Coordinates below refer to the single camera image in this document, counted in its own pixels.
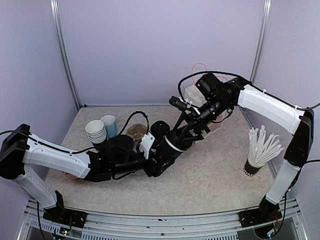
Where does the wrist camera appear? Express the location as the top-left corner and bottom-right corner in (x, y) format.
(168, 96), (200, 114)
(138, 132), (155, 160)

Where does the light blue ceramic mug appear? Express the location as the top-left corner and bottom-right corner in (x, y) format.
(100, 115), (118, 139)

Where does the bundle of white wrapped straws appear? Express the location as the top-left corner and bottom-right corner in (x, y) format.
(247, 125), (285, 168)

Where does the aluminium front frame rail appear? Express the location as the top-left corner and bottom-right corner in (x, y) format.
(17, 198), (311, 240)

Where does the black paper coffee cup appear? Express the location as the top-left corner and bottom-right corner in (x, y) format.
(150, 120), (170, 139)

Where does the brown cardboard cup carrier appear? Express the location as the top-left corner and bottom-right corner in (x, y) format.
(126, 123), (147, 142)

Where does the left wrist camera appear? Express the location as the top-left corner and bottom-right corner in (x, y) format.
(138, 132), (155, 160)

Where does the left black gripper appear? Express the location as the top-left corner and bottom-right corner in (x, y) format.
(112, 146), (175, 177)

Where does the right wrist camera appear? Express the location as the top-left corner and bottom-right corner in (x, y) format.
(168, 96), (200, 114)

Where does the black cup holding straws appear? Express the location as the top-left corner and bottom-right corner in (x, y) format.
(243, 158), (262, 177)

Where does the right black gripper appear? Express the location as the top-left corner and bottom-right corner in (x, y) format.
(173, 95), (232, 144)

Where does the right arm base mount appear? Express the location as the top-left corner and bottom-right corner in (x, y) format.
(238, 205), (283, 228)

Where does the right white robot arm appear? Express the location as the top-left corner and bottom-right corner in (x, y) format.
(170, 71), (314, 222)

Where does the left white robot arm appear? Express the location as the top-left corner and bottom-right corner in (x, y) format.
(0, 124), (173, 223)

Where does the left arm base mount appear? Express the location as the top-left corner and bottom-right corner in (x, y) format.
(43, 208), (88, 229)

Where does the white paper takeout bag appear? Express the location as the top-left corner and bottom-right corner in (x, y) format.
(183, 62), (222, 133)

